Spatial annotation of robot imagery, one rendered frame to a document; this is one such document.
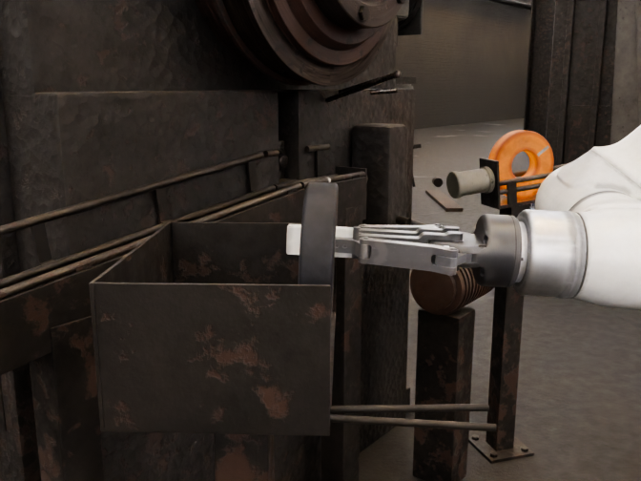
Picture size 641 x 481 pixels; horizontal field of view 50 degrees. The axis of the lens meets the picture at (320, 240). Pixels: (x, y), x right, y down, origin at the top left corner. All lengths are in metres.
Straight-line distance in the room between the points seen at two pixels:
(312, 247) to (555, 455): 1.29
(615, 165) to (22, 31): 0.78
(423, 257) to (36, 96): 0.60
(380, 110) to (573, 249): 0.93
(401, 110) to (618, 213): 0.97
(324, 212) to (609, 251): 0.28
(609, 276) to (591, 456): 1.18
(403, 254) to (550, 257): 0.14
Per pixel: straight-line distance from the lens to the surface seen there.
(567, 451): 1.87
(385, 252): 0.68
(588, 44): 5.36
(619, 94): 3.90
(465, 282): 1.44
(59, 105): 1.00
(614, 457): 1.88
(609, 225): 0.73
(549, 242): 0.71
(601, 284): 0.73
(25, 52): 1.05
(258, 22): 1.11
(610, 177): 0.85
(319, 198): 0.67
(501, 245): 0.70
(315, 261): 0.65
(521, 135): 1.60
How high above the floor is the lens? 0.88
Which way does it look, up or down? 13 degrees down
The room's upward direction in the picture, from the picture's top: straight up
